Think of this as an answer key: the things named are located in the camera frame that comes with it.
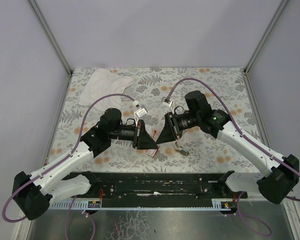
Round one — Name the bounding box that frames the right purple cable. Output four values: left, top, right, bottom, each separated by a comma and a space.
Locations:
166, 77, 300, 236

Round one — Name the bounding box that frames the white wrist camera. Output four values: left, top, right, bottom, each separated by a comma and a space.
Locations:
133, 106, 148, 123
162, 97, 175, 113

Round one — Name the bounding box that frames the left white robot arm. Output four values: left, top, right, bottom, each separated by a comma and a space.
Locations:
12, 108, 159, 220

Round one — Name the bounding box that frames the right aluminium frame post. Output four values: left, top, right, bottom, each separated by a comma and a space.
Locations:
243, 0, 290, 75

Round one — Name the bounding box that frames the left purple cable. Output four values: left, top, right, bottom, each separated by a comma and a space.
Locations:
1, 93, 141, 240

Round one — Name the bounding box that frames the white slotted cable duct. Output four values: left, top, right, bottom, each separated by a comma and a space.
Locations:
49, 196, 235, 211

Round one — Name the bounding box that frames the floral patterned table mat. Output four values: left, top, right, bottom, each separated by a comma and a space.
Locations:
45, 67, 260, 173

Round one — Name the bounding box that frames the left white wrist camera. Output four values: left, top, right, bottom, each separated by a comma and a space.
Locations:
133, 106, 148, 123

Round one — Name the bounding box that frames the purple cable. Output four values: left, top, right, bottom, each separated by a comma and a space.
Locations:
1, 93, 141, 240
166, 77, 300, 236

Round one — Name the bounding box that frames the white cloth towel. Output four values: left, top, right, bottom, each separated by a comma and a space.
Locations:
78, 68, 133, 112

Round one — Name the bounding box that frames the aluminium frame post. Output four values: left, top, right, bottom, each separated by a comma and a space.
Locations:
243, 0, 290, 75
27, 0, 73, 76

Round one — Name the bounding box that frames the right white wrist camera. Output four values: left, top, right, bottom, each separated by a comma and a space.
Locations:
162, 97, 175, 113

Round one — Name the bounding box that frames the left aluminium frame post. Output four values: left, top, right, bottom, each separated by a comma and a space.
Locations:
27, 0, 73, 76

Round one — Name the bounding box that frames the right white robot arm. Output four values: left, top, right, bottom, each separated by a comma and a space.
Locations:
156, 90, 300, 204

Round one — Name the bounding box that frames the red staple box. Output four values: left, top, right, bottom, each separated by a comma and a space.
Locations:
146, 147, 160, 158

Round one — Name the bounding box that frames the beige brown stapler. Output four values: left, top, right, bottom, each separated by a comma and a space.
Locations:
174, 141, 190, 156

